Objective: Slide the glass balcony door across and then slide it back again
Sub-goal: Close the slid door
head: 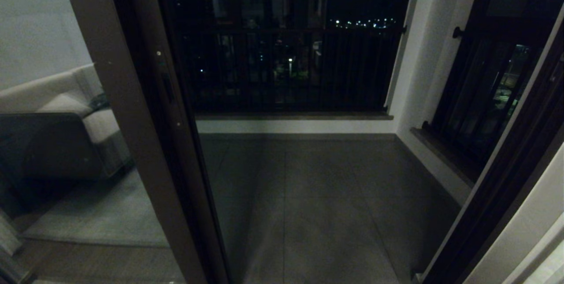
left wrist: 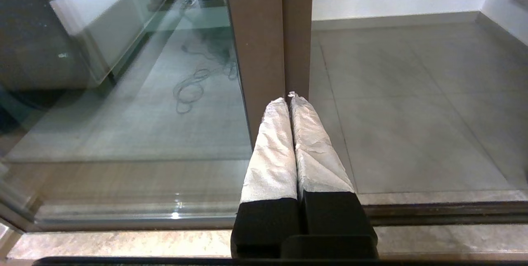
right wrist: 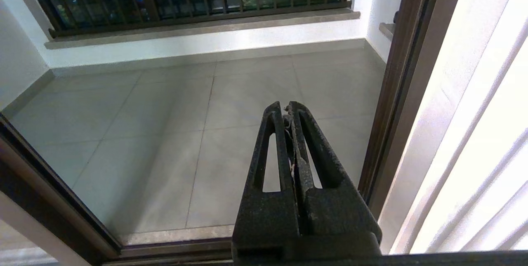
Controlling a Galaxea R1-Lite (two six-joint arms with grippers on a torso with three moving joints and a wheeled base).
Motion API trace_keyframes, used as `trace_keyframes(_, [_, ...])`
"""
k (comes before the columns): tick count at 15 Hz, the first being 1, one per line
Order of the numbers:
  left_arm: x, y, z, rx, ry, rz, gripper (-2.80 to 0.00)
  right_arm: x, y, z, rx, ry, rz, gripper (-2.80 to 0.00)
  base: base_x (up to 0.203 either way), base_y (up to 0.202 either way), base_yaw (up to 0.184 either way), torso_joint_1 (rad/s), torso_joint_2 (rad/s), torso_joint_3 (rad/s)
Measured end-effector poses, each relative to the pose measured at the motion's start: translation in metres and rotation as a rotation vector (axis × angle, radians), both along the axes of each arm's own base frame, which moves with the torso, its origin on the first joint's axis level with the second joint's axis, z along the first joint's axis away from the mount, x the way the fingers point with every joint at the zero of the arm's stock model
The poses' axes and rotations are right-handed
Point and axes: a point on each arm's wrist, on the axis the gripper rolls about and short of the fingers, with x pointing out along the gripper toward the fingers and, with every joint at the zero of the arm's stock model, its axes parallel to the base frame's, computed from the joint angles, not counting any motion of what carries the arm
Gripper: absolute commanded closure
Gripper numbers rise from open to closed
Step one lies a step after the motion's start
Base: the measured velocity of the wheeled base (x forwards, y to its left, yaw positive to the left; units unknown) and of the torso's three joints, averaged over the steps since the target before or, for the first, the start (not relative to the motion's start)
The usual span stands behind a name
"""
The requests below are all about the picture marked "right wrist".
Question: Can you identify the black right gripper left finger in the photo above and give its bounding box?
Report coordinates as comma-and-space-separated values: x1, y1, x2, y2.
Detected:
232, 101, 300, 242

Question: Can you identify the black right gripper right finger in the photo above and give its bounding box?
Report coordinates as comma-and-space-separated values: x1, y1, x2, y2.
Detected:
288, 101, 382, 245

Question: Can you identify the brown framed sliding glass door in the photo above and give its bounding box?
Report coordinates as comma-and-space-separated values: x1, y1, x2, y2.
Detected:
0, 111, 124, 258

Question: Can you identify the dark brown door jamb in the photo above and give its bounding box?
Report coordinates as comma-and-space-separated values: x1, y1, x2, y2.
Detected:
357, 0, 471, 220

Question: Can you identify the white curtain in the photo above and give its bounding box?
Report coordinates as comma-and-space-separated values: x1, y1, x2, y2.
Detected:
377, 0, 528, 255

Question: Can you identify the short stone window sill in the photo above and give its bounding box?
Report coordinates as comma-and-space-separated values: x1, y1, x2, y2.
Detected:
379, 22, 396, 42

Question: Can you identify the long stone balcony sill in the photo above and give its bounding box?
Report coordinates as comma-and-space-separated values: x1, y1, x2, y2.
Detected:
45, 8, 361, 50

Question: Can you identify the brown framed fixed glass panel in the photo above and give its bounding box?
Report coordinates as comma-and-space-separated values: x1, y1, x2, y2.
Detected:
0, 151, 108, 266

